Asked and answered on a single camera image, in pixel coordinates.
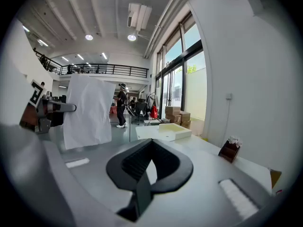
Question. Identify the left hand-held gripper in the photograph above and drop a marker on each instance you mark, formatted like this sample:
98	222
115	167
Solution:
39	117

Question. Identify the brown wooden holder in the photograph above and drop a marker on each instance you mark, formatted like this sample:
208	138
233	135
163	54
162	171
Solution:
228	153

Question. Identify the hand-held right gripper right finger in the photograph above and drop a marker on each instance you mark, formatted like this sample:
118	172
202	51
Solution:
201	193

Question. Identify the cream cardboard sheet with cut-out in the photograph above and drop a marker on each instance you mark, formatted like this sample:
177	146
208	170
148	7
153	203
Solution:
174	129

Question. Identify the stack of brown cardboard boxes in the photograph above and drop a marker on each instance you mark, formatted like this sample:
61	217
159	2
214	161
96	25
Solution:
176	116

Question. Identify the clothes rack with garments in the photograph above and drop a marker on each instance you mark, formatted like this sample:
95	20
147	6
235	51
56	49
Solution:
152	99

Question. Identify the black office chair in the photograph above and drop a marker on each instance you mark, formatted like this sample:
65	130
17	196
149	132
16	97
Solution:
141	109

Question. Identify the white wall switch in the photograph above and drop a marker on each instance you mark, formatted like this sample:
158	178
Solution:
229	96

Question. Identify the brown cardboard sheet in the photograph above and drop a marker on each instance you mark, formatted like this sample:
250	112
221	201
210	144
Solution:
275	177

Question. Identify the round ceiling lamp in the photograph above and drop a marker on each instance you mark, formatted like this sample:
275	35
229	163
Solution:
89	37
131	37

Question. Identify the pink white flowers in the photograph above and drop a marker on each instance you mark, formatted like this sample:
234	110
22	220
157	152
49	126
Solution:
235	141

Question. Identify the white A4 paper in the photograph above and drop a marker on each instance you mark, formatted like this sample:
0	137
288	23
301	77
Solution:
90	112

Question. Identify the black framed glass door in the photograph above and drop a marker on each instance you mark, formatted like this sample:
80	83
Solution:
176	84

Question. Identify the black mezzanine railing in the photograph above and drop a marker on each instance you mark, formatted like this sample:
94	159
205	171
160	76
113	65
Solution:
106	69

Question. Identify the red bag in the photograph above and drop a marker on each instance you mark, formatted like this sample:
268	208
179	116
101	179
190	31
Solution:
154	112

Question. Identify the person's light grey sweatshirt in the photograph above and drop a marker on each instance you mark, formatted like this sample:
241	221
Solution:
11	98

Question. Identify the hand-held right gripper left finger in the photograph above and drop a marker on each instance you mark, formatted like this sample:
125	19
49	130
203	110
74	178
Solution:
94	174

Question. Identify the white ceiling air conditioner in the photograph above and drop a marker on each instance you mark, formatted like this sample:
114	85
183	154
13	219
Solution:
139	15

